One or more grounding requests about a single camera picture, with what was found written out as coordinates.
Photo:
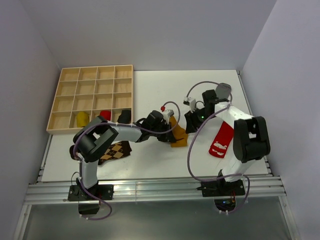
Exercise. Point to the red white fluffy sock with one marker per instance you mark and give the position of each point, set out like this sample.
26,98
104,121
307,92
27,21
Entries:
221,141

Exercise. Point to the rolled black sock in tray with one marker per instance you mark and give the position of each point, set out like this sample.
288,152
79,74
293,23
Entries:
125,117

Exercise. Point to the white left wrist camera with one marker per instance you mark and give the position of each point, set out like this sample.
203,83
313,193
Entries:
166,112

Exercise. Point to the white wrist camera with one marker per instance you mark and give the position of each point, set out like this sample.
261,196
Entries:
191,102
166,112

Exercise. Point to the rolled mustard sock in tray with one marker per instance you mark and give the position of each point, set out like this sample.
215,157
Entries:
82,119

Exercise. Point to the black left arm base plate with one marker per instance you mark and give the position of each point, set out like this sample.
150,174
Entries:
104,192

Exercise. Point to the grey sock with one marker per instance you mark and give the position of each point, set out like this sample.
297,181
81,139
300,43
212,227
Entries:
223,91

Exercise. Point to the aluminium rail frame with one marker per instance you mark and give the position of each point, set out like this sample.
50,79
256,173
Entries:
143,180

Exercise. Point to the brown argyle sock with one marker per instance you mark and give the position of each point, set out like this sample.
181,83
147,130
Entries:
118,150

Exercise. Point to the black box under rail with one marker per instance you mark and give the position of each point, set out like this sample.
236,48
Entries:
88,208

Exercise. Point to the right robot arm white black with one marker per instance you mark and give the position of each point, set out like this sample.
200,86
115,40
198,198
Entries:
250,141

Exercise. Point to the mustard yellow striped sock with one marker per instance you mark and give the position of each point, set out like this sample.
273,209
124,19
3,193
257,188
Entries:
179,134

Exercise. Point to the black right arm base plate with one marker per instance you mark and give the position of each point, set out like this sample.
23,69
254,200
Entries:
222,188

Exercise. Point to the rolled red sock in tray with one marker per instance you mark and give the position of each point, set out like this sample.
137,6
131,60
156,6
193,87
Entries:
105,114

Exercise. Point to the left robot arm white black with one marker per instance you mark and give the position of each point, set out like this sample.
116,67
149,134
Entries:
100,138

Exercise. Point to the wooden compartment tray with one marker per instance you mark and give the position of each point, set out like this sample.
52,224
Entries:
88,91

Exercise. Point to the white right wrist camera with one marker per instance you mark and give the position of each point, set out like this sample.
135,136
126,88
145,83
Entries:
191,102

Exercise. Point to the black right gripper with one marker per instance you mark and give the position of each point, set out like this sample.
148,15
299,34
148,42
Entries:
191,122

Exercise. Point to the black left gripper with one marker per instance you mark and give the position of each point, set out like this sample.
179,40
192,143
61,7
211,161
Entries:
168,136

